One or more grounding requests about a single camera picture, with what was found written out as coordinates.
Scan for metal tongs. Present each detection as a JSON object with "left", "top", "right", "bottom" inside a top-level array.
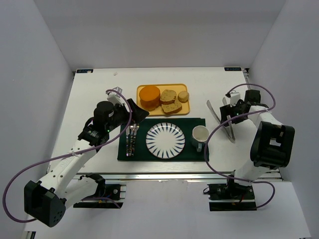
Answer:
[{"left": 206, "top": 100, "right": 235, "bottom": 143}]

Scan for round orange bread loaf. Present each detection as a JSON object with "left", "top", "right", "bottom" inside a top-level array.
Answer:
[{"left": 139, "top": 85, "right": 160, "bottom": 111}]

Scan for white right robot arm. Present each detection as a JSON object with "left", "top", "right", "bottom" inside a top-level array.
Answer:
[{"left": 220, "top": 90, "right": 295, "bottom": 198}]

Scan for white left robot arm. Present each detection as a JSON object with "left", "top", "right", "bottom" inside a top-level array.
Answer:
[{"left": 24, "top": 99, "right": 149, "bottom": 228}]

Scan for seeded bread slice upper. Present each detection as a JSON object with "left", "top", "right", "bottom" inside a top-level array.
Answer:
[{"left": 160, "top": 90, "right": 176, "bottom": 105}]

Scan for seeded bread slice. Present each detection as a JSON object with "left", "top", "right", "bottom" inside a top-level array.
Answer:
[
  {"left": 161, "top": 101, "right": 182, "bottom": 115},
  {"left": 160, "top": 90, "right": 176, "bottom": 105}
]

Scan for seeded bread slice lower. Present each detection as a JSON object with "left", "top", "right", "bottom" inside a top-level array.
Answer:
[{"left": 161, "top": 101, "right": 182, "bottom": 115}]

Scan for metal spoon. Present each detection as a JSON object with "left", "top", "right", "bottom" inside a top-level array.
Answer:
[{"left": 126, "top": 125, "right": 132, "bottom": 157}]

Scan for white blue striped plate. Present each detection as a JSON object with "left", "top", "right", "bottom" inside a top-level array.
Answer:
[{"left": 146, "top": 122, "right": 185, "bottom": 160}]

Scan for blue label right corner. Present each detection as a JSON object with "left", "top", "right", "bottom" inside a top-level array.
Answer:
[{"left": 224, "top": 67, "right": 242, "bottom": 72}]

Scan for blue label corner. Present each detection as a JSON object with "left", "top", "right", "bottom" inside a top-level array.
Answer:
[
  {"left": 76, "top": 69, "right": 93, "bottom": 74},
  {"left": 224, "top": 67, "right": 242, "bottom": 72}
]

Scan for yellow plastic tray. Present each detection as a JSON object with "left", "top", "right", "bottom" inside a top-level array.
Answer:
[{"left": 136, "top": 83, "right": 190, "bottom": 117}]

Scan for white mug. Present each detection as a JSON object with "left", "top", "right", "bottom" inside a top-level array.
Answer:
[{"left": 191, "top": 125, "right": 209, "bottom": 152}]

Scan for small round bun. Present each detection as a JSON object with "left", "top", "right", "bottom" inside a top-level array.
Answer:
[{"left": 177, "top": 91, "right": 189, "bottom": 103}]

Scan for blue label left corner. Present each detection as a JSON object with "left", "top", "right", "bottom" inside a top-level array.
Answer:
[{"left": 76, "top": 69, "right": 93, "bottom": 74}]

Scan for dark green placemat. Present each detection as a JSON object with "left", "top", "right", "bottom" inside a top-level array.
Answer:
[{"left": 117, "top": 118, "right": 205, "bottom": 162}]

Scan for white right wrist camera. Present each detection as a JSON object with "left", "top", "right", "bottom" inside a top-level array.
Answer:
[{"left": 225, "top": 90, "right": 241, "bottom": 107}]

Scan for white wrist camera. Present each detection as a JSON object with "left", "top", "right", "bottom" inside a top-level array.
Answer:
[
  {"left": 225, "top": 90, "right": 241, "bottom": 107},
  {"left": 106, "top": 87, "right": 124, "bottom": 105}
]

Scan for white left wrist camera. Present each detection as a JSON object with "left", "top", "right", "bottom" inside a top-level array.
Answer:
[{"left": 106, "top": 87, "right": 124, "bottom": 105}]

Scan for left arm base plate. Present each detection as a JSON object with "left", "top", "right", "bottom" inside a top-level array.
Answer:
[{"left": 73, "top": 184, "right": 127, "bottom": 209}]

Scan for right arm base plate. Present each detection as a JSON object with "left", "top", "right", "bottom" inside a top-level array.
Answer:
[{"left": 203, "top": 184, "right": 257, "bottom": 212}]

